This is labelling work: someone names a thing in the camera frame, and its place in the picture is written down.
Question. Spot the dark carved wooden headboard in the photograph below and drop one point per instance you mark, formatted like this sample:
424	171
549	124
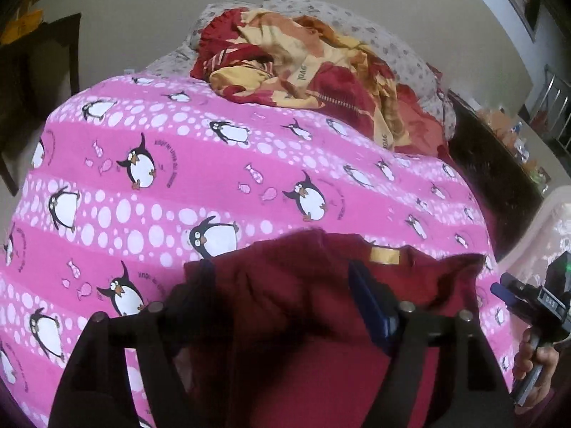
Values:
490	165

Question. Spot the yellow wall sign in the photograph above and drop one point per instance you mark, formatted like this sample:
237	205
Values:
22	26

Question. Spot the metal rack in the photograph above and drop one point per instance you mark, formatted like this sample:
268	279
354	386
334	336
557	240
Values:
553	98

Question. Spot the pink penguin print blanket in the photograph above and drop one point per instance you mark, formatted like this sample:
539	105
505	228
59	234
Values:
178	178

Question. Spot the dark red garment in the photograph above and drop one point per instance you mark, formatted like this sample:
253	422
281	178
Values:
290	298

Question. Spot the person's right forearm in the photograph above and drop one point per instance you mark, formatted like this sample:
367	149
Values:
537	414

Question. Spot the dark wooden furniture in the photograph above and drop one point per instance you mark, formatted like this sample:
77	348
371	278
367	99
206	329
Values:
40	76

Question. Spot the red yellow floral quilt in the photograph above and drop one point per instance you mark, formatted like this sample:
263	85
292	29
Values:
312	62

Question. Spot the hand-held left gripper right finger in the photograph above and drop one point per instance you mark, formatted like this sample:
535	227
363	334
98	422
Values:
370	303

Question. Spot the orange packet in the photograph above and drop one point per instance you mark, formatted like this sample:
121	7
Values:
497	120

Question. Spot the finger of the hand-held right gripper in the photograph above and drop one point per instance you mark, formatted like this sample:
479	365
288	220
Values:
508	290

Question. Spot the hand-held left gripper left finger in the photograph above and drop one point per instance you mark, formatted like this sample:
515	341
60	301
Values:
151	321

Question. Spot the person's right hand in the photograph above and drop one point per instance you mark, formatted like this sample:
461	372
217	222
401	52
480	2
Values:
548	365

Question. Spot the grey floral pillow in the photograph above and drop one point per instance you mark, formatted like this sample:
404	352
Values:
388	26

